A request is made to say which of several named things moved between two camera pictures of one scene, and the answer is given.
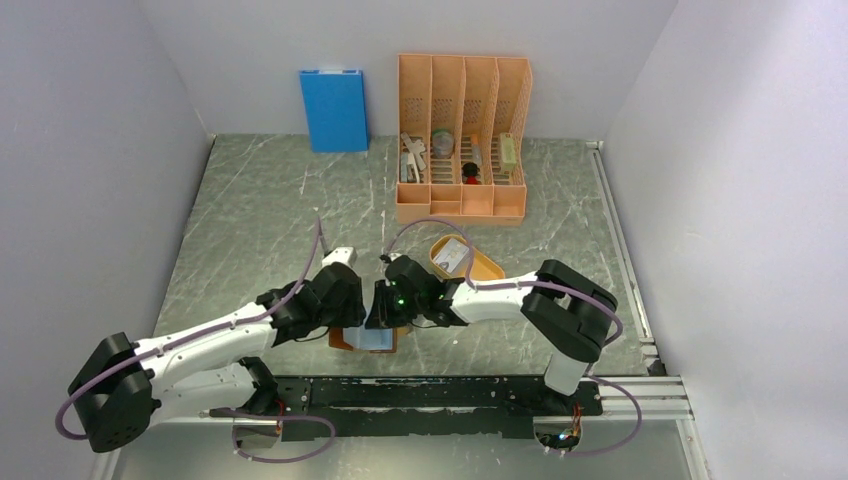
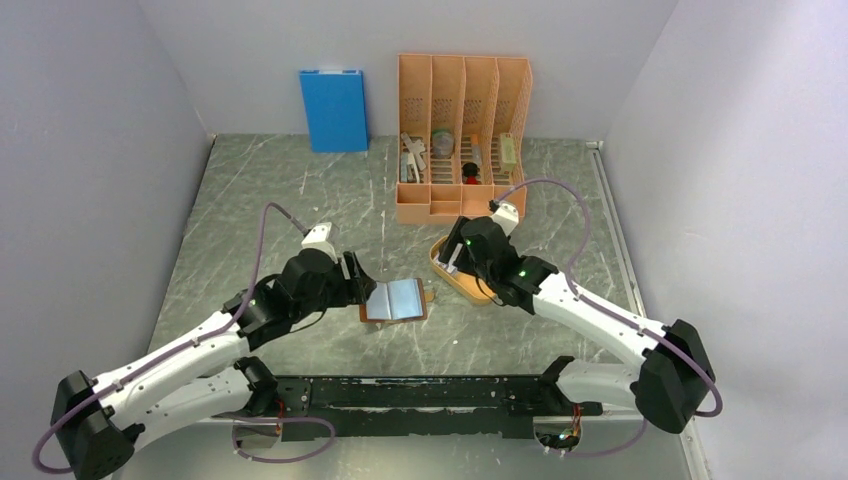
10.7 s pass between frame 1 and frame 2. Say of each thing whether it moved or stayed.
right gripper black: moved
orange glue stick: stayed
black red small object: stayed
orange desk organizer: stayed
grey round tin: stayed
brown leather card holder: moved
